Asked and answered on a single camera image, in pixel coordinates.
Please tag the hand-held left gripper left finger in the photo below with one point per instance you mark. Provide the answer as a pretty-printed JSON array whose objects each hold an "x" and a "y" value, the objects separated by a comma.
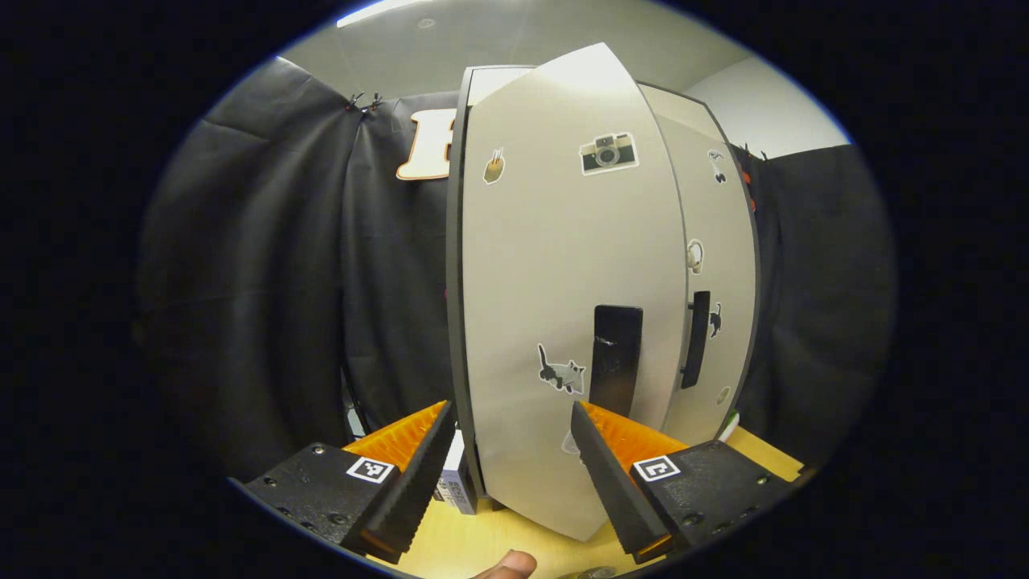
[{"x": 410, "y": 482}]

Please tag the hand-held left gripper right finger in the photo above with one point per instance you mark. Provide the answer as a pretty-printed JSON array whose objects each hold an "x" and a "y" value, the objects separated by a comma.
[{"x": 615, "y": 490}]

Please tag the round brown coaster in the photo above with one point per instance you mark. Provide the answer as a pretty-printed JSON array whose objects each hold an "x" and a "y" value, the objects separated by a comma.
[{"x": 595, "y": 573}]

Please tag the white cabinet door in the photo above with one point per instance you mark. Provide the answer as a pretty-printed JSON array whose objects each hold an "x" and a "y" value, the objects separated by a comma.
[
  {"x": 547, "y": 265},
  {"x": 727, "y": 241}
]

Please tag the white and grey cabinet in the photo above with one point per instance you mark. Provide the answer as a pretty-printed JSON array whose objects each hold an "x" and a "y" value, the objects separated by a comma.
[{"x": 455, "y": 281}]

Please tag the small white box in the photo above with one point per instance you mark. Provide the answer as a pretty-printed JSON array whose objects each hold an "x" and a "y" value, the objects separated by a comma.
[{"x": 458, "y": 482}]

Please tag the toy watermelon slice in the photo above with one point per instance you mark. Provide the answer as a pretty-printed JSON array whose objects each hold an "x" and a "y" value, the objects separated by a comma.
[{"x": 730, "y": 425}]

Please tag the metal cloth clip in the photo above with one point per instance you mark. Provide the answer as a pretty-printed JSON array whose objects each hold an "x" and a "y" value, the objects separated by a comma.
[
  {"x": 354, "y": 101},
  {"x": 375, "y": 101}
]

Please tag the ceiling light panel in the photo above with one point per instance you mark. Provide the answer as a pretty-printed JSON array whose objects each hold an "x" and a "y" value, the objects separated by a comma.
[{"x": 378, "y": 10}]

